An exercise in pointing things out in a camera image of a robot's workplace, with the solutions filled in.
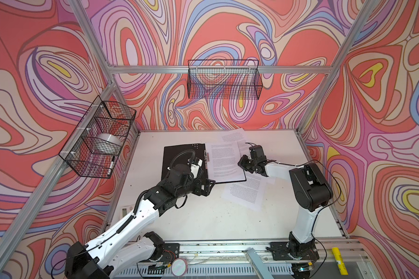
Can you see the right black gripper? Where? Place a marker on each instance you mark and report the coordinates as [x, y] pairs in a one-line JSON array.
[[241, 163]]

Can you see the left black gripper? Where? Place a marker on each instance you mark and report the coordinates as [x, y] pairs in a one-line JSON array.
[[206, 189]]

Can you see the printed paper sheet front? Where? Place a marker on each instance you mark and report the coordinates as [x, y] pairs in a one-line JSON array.
[[248, 193]]

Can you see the printed paper sheet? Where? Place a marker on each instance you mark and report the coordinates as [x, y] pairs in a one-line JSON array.
[[222, 162], [238, 135], [248, 193]]

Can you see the orange black file folder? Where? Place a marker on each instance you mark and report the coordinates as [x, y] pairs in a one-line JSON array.
[[180, 154]]

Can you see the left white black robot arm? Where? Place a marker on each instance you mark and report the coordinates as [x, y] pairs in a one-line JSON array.
[[107, 255]]

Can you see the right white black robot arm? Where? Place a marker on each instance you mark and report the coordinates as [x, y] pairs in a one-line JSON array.
[[311, 191]]

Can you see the printed paper sheet far back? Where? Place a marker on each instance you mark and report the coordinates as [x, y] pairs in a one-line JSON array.
[[238, 135]]

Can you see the pink white calculator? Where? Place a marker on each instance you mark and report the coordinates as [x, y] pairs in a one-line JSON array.
[[125, 210]]

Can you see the pink tape roll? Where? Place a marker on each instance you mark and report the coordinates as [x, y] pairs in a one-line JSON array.
[[179, 267]]

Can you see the grey metal bar front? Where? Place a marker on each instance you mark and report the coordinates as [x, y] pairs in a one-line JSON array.
[[257, 264]]

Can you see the white tape roll in basket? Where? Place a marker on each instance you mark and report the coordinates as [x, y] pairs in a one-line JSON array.
[[108, 144]]

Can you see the yellow marker pen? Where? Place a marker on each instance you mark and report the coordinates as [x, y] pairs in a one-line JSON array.
[[339, 261]]

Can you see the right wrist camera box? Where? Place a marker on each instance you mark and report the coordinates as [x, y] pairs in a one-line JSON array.
[[257, 154]]

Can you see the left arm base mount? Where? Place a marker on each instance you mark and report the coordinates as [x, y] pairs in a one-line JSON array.
[[170, 253]]

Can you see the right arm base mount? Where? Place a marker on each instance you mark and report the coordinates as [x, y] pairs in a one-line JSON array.
[[293, 251]]

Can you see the black wire basket back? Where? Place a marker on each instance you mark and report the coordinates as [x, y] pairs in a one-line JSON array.
[[224, 79]]

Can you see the black wire basket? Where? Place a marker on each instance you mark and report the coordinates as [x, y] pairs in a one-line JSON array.
[[224, 79], [80, 154]]

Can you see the black wire basket left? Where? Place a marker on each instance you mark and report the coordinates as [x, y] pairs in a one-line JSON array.
[[80, 154]]

